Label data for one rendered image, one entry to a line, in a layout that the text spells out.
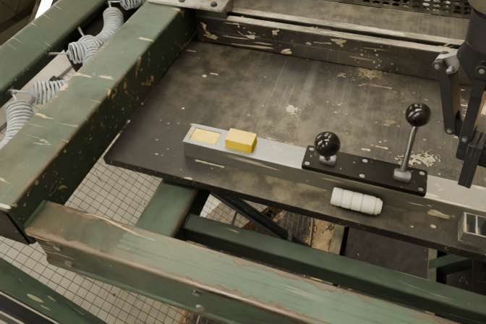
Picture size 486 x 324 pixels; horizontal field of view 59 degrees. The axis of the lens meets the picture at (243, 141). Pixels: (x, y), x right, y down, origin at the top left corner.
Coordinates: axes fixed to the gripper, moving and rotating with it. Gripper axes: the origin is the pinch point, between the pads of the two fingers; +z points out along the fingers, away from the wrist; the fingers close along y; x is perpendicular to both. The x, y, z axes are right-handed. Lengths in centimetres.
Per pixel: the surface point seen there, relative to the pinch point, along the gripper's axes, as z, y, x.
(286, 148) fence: 11.5, -28.7, 0.1
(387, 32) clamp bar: 9.3, -27.9, 39.4
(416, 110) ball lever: 2.4, -10.2, 8.9
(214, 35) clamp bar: 9, -64, 23
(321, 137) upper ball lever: 1.0, -18.8, -4.1
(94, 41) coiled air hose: 18, -112, 17
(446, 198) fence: 15.1, -2.7, 5.7
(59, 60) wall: 267, -613, 204
